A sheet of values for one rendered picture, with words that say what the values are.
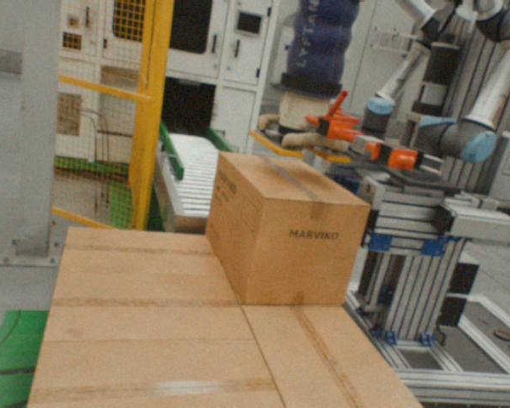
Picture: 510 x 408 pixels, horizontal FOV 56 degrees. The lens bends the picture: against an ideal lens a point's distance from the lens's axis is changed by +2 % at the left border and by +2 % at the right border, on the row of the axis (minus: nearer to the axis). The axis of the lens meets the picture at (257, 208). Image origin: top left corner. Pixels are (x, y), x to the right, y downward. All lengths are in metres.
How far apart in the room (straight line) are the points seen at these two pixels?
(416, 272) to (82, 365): 1.48
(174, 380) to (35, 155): 1.83
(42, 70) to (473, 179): 2.13
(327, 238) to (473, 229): 0.54
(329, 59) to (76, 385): 1.25
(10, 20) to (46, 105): 8.55
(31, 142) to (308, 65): 1.66
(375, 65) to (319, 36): 10.27
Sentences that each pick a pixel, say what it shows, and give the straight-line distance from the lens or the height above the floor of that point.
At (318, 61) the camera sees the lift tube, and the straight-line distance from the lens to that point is 1.72.
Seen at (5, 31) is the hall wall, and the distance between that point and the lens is 11.34.
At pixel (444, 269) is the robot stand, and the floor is 0.61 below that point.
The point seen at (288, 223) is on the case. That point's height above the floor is 0.86.
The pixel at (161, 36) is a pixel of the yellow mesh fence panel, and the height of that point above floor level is 1.35.
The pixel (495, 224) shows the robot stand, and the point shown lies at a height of 0.94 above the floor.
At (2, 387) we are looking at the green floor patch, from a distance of 2.18.
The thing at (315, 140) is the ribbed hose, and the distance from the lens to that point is 1.66.
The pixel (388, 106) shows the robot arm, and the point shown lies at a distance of 2.32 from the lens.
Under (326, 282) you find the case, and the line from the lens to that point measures 1.77.
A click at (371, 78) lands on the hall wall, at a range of 11.97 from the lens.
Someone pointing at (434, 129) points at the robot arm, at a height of 1.23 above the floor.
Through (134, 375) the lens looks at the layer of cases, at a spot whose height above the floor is 0.54.
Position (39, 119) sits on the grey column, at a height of 0.82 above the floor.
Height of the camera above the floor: 1.37
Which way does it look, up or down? 18 degrees down
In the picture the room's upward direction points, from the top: 11 degrees clockwise
